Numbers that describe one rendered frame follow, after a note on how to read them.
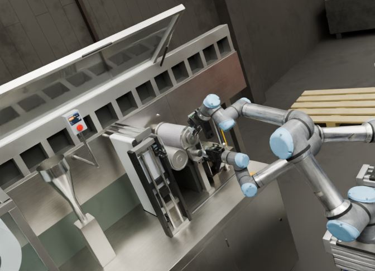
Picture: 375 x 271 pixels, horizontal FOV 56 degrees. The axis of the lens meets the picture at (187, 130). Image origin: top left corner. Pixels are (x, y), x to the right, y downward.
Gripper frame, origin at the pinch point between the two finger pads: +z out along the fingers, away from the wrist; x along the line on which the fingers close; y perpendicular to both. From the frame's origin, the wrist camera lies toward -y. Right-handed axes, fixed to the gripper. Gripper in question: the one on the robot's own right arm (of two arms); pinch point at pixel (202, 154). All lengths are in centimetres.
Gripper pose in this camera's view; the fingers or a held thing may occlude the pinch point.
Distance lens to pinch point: 219.0
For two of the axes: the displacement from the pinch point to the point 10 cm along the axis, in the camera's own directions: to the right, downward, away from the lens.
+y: -3.3, -8.6, -3.9
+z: -6.4, -1.1, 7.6
